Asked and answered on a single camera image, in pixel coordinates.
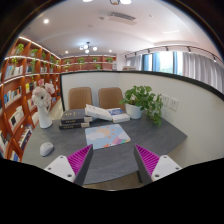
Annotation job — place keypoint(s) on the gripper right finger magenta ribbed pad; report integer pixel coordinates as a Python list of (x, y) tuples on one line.
[(153, 167)]

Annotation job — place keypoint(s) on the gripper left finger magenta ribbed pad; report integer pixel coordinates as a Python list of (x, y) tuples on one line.
[(73, 167)]

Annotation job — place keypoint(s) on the white computer mouse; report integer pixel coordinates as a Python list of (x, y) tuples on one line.
[(46, 148)]

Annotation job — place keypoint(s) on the colourful pastel mouse pad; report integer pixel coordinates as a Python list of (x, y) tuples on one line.
[(106, 136)]

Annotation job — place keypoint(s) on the lower dark hardcover book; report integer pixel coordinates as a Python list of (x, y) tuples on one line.
[(73, 125)]

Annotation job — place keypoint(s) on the dark hardcover book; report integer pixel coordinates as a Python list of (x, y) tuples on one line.
[(75, 116), (73, 125)]

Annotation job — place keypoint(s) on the upper dark hardcover book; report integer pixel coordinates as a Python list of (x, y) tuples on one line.
[(75, 116)]

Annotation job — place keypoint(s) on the open white book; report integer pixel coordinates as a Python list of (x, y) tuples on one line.
[(97, 112)]

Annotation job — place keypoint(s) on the closed blue-white book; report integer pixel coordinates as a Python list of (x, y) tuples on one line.
[(118, 115)]

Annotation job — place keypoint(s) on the green plant in white pot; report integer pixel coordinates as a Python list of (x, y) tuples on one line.
[(145, 99)]

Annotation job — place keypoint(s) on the left tan chair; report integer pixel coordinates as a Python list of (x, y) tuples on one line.
[(79, 97)]

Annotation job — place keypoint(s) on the tan chair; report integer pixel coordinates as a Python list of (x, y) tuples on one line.
[(79, 97), (110, 98)]

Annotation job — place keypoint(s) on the right tan chair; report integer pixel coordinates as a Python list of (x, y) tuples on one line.
[(110, 98)]

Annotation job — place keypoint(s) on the white vase with pink flowers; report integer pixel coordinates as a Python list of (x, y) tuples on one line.
[(42, 96)]

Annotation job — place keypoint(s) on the white window curtain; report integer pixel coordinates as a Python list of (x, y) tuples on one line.
[(204, 70)]

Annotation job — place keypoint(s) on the orange wooden bookshelf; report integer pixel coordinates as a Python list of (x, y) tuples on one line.
[(24, 65)]

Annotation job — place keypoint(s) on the black ceiling chandelier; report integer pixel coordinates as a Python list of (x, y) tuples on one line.
[(87, 47)]

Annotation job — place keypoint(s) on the white wall socket panel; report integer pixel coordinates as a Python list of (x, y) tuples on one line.
[(173, 105)]

